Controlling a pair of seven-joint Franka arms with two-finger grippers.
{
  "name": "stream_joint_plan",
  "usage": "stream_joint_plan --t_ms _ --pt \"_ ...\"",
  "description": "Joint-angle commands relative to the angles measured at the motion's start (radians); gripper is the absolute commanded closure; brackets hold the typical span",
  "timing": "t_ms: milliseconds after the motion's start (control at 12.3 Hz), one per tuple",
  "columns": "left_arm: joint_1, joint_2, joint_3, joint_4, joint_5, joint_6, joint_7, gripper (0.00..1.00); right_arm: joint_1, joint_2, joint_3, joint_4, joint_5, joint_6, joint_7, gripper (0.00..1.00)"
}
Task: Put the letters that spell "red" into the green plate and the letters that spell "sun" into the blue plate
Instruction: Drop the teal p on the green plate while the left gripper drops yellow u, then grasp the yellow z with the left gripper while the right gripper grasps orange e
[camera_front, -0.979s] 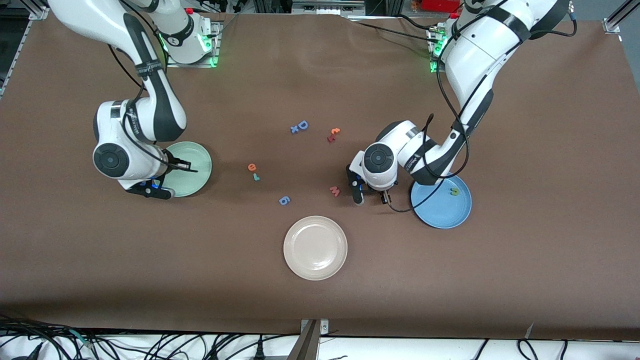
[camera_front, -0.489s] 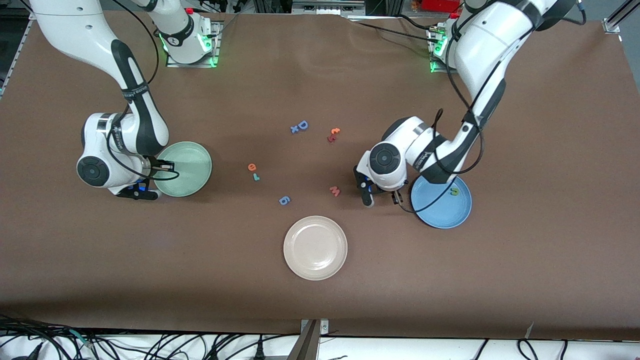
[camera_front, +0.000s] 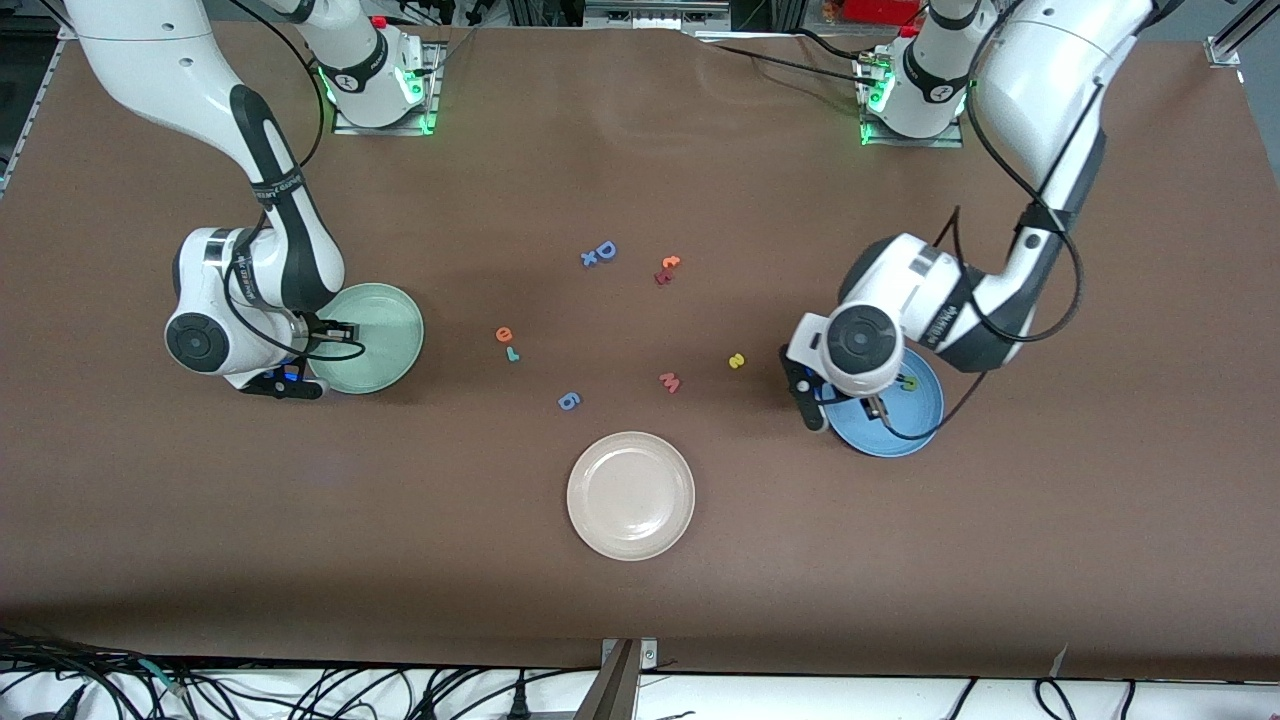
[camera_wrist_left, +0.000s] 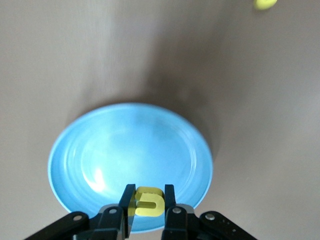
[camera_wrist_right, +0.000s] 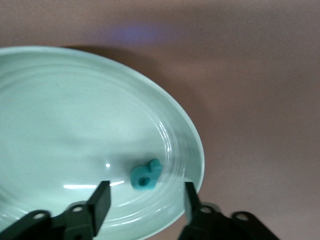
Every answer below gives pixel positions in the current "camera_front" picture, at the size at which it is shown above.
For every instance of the aluminium side rail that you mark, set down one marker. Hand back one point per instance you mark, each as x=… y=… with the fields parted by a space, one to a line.
x=25 y=120

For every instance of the blue plate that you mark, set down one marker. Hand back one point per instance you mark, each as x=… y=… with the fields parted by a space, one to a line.
x=915 y=425

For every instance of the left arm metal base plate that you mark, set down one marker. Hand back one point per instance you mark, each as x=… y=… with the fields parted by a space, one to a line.
x=950 y=142

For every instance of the black power plug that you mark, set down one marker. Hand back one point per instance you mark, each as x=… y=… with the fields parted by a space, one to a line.
x=518 y=705

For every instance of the blue letter D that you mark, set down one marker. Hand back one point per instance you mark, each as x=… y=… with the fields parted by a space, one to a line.
x=612 y=251

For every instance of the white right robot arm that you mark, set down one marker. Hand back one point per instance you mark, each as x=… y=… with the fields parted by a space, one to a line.
x=205 y=340

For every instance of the beige plate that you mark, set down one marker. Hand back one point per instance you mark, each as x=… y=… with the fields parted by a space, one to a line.
x=630 y=496

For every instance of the small paper tag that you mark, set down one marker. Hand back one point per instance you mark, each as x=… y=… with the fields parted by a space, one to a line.
x=1060 y=660

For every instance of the red box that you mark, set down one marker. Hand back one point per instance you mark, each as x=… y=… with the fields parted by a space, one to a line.
x=880 y=10

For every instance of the green plate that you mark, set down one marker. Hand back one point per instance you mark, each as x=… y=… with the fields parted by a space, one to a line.
x=390 y=345

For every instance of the metal table bracket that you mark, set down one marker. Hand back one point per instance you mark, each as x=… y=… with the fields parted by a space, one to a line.
x=618 y=685

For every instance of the red letter w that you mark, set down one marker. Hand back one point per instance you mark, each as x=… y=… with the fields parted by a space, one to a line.
x=669 y=383

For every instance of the grey metal frame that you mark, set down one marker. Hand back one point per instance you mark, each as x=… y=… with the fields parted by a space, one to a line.
x=655 y=14

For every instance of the blue foam digit 6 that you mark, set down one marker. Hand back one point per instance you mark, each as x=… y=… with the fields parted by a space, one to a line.
x=568 y=404

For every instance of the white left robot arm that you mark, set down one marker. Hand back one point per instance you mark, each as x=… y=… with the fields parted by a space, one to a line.
x=860 y=340

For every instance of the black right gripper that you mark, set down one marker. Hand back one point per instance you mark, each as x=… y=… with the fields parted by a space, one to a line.
x=318 y=328

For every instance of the aluminium corner rail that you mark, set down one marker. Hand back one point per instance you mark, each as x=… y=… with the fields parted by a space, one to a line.
x=1225 y=45

